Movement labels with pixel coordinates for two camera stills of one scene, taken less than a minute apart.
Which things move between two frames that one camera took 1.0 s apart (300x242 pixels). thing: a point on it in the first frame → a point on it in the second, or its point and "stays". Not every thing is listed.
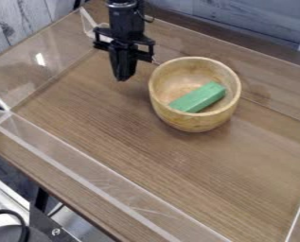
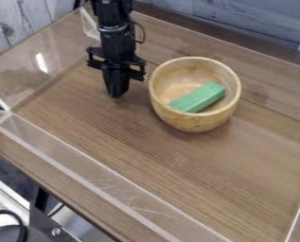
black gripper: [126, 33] → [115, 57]
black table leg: [40, 199] stays
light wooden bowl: [178, 76] stays
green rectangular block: [198, 97] stays
